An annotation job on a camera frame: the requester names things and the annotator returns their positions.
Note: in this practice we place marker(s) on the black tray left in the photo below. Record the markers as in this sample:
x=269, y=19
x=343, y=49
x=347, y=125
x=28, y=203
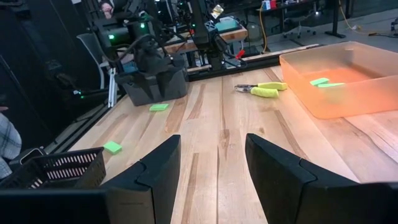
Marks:
x=146, y=99

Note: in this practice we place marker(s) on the teal box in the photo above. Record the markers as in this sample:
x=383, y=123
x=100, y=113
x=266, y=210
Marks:
x=228, y=25

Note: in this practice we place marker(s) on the silver aluminium extrusion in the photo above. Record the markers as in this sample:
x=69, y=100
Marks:
x=112, y=90

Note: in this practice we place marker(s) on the black perforated basket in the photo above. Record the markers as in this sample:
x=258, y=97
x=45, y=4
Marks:
x=96, y=168

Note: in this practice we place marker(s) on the wooden workbench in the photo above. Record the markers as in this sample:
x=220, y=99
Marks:
x=233, y=35

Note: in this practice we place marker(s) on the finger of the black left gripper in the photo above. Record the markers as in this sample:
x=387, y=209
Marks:
x=167, y=84
x=143, y=86

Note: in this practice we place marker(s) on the grey office chair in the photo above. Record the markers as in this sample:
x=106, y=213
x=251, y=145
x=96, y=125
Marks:
x=90, y=46

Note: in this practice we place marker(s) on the red connector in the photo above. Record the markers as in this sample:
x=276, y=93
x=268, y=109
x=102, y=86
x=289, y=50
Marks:
x=241, y=53

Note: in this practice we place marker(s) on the black standing desk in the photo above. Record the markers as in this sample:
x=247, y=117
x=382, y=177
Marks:
x=335, y=18

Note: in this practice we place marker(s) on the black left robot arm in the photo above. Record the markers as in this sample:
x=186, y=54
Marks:
x=124, y=29

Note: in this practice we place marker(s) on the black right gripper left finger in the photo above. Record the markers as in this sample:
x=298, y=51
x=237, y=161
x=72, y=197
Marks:
x=155, y=186

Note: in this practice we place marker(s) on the green eraser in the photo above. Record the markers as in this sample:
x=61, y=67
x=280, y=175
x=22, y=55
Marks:
x=332, y=84
x=319, y=81
x=112, y=147
x=158, y=107

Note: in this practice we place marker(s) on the orange translucent plastic bin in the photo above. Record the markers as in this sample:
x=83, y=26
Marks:
x=342, y=99

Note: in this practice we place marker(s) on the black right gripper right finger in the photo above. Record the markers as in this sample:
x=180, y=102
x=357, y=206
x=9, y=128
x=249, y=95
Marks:
x=280, y=186

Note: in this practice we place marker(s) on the person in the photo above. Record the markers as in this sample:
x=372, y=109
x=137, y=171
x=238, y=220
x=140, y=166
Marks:
x=9, y=140
x=107, y=9

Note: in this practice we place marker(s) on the black smartphone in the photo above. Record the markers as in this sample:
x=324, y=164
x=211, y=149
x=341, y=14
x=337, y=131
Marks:
x=31, y=155

